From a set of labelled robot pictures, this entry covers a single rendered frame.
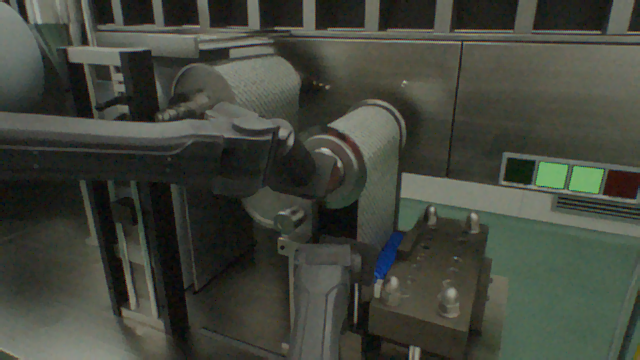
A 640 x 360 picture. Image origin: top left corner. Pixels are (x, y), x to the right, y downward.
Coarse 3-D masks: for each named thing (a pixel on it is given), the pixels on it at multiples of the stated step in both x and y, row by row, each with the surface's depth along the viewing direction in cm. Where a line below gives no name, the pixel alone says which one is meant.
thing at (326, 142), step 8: (320, 136) 71; (328, 136) 71; (312, 144) 72; (320, 144) 71; (328, 144) 70; (336, 144) 70; (336, 152) 70; (344, 152) 70; (344, 160) 70; (352, 160) 70; (352, 168) 70; (352, 176) 71; (344, 184) 72; (352, 184) 71; (336, 192) 73; (344, 192) 72; (328, 200) 74; (336, 200) 73
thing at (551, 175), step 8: (544, 168) 89; (552, 168) 88; (560, 168) 87; (544, 176) 89; (552, 176) 89; (560, 176) 88; (536, 184) 90; (544, 184) 90; (552, 184) 89; (560, 184) 88
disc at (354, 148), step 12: (312, 132) 72; (324, 132) 71; (336, 132) 70; (348, 144) 70; (360, 156) 70; (360, 168) 70; (360, 180) 71; (360, 192) 72; (324, 204) 76; (336, 204) 75; (348, 204) 73
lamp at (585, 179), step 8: (576, 168) 86; (584, 168) 86; (592, 168) 85; (576, 176) 87; (584, 176) 86; (592, 176) 86; (600, 176) 85; (576, 184) 87; (584, 184) 87; (592, 184) 86; (592, 192) 86
